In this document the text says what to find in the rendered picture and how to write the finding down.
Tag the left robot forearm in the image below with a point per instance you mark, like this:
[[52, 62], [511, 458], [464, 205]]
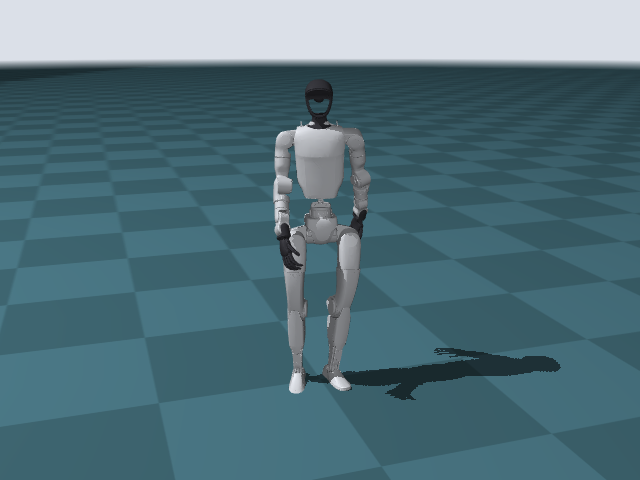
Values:
[[360, 199]]

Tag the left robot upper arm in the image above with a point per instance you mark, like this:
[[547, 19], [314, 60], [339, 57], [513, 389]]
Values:
[[354, 139]]

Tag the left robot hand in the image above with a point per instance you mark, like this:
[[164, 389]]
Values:
[[356, 222]]

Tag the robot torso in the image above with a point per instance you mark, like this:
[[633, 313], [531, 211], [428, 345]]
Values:
[[319, 155]]

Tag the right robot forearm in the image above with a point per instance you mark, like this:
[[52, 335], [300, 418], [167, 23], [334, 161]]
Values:
[[281, 202]]

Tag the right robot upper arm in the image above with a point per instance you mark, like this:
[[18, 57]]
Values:
[[284, 141]]

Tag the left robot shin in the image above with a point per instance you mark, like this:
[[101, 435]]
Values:
[[337, 329]]

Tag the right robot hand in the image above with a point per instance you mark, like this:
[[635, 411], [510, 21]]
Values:
[[286, 249]]

